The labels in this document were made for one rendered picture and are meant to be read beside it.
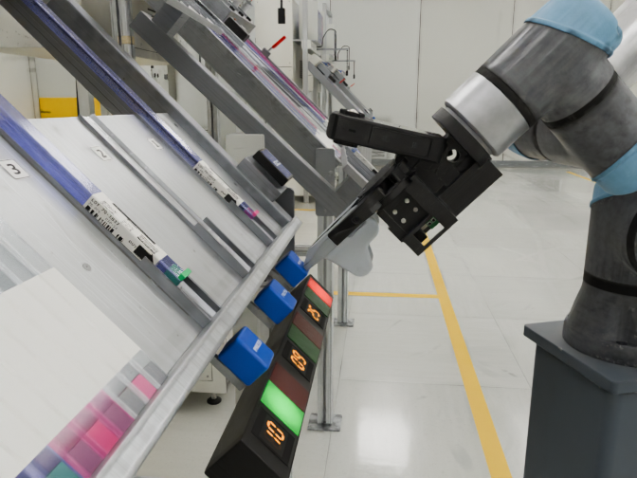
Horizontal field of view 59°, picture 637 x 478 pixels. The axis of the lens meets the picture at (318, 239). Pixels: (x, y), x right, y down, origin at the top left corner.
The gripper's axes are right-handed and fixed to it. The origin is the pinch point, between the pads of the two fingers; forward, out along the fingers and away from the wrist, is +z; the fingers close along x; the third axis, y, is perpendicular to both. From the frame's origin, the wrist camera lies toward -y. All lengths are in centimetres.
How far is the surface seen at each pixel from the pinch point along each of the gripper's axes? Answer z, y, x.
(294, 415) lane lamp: 3.1, 5.3, -21.6
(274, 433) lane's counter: 3.1, 4.3, -25.1
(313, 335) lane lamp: 3.1, 5.0, -7.9
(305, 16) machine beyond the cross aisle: -20, -100, 436
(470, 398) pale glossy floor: 25, 76, 101
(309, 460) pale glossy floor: 56, 44, 66
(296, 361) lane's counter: 3.1, 4.1, -14.8
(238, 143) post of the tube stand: 3.6, -17.0, 29.5
